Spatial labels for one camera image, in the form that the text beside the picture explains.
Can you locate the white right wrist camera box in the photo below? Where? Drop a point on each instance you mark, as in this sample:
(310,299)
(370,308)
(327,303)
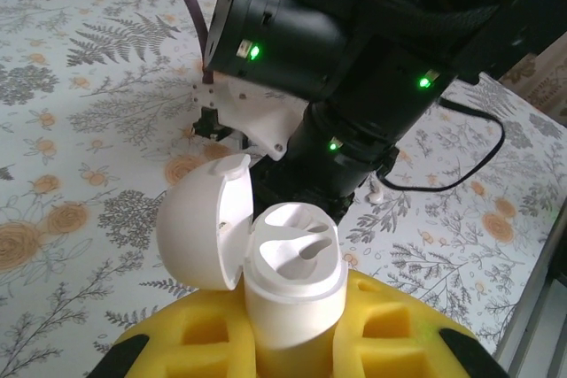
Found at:
(261,117)

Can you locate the small white ear tip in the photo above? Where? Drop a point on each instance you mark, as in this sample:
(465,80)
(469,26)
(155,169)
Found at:
(376,195)

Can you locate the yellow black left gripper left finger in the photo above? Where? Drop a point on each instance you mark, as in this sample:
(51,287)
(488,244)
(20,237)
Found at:
(177,320)

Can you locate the white earbud charging case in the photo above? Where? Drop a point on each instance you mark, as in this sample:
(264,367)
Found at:
(292,307)

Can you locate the aluminium table side rail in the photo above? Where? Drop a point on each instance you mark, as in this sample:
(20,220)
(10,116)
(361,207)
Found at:
(527,307)

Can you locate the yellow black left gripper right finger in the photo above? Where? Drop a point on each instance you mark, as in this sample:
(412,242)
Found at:
(398,351)

